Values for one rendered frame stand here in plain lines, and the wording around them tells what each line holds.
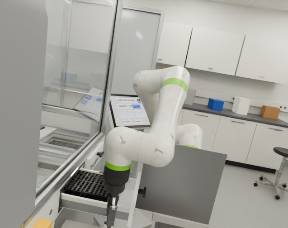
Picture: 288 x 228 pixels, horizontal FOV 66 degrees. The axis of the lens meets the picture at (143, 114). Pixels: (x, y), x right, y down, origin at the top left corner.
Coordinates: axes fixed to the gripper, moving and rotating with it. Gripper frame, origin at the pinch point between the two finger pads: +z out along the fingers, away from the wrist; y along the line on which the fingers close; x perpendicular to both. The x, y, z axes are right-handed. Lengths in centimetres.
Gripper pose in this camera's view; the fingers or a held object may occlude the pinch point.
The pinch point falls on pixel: (108, 227)
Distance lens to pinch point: 95.8
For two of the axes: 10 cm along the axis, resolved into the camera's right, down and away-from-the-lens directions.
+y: 1.7, 2.5, -9.5
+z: -1.7, 9.6, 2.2
